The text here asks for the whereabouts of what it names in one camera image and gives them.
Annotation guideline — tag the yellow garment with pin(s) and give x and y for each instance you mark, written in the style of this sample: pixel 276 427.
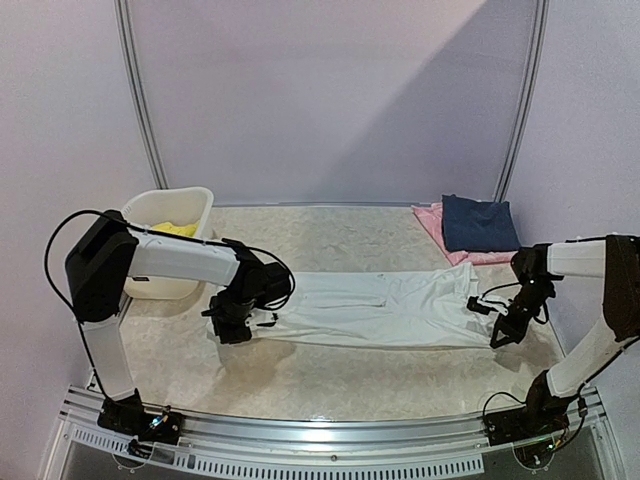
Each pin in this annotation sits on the yellow garment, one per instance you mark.
pixel 186 230

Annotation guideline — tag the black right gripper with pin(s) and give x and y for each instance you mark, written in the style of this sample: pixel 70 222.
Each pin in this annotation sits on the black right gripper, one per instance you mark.
pixel 516 319

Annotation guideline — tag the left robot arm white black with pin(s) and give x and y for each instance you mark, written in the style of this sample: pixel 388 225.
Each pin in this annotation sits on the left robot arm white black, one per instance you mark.
pixel 114 250

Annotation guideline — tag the aluminium frame post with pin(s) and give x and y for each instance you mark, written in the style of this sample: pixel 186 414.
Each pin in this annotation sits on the aluminium frame post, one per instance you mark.
pixel 525 98
pixel 132 69

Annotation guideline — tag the white t-shirt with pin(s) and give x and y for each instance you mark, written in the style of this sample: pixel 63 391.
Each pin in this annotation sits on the white t-shirt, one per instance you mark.
pixel 373 310

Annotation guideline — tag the left aluminium frame post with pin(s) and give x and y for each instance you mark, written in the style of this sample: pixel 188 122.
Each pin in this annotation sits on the left aluminium frame post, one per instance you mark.
pixel 132 69

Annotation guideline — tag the folded pink garment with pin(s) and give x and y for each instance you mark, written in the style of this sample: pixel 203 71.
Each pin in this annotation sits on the folded pink garment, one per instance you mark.
pixel 431 220

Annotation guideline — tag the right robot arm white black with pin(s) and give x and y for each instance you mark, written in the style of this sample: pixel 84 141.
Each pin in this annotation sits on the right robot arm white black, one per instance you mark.
pixel 601 277

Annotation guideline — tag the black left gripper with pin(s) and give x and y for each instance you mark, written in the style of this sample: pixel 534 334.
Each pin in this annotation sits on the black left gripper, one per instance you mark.
pixel 224 335

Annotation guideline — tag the front aluminium rail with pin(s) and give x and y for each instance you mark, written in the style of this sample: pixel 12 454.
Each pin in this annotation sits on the front aluminium rail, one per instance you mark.
pixel 224 447

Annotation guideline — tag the right aluminium frame post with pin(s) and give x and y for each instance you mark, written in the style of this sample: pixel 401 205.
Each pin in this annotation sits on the right aluminium frame post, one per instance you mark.
pixel 525 98

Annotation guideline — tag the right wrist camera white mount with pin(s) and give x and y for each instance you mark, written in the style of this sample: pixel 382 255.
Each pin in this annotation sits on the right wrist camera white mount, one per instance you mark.
pixel 484 306

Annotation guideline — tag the folded navy blue garment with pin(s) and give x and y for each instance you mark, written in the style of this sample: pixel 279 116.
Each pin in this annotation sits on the folded navy blue garment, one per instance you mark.
pixel 478 226

